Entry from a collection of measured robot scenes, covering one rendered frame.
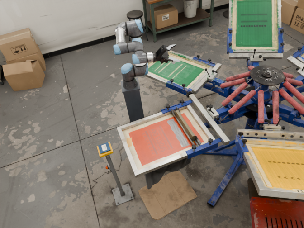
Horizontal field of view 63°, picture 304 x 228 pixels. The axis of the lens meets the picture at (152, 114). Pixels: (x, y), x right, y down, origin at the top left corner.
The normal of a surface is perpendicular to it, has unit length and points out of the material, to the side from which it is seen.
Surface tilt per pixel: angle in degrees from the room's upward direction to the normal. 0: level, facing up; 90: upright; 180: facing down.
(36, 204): 0
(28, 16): 90
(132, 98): 90
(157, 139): 0
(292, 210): 0
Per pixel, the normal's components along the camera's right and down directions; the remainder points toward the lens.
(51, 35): 0.36, 0.65
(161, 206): -0.10, -0.69
